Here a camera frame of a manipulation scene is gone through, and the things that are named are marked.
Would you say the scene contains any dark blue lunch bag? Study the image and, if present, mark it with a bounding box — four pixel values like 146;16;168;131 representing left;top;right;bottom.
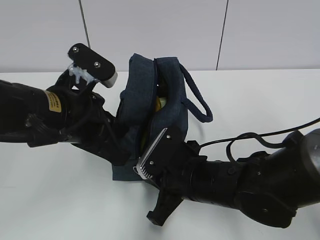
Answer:
112;53;213;182

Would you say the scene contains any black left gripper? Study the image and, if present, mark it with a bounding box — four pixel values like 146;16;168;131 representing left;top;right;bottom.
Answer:
58;90;131;167

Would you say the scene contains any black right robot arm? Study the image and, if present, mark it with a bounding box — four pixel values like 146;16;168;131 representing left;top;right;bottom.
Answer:
145;127;320;228

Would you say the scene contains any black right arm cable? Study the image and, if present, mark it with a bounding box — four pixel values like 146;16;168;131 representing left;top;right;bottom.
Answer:
198;116;320;163

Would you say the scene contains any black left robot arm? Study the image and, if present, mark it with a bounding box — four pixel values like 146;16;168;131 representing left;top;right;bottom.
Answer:
0;80;131;166

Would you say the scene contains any yellow pear-shaped fruit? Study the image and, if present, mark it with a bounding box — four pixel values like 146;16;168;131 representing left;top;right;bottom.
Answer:
140;96;162;151

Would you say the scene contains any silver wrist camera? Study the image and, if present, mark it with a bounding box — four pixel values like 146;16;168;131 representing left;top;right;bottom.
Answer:
67;43;118;88
135;125;184;180

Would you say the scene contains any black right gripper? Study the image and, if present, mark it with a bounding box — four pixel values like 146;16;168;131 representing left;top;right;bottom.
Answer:
146;140;208;227

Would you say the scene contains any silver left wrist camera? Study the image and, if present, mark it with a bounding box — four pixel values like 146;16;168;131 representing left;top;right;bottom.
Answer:
67;43;118;88

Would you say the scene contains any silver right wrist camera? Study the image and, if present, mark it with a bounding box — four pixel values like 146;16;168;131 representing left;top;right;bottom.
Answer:
135;125;184;180

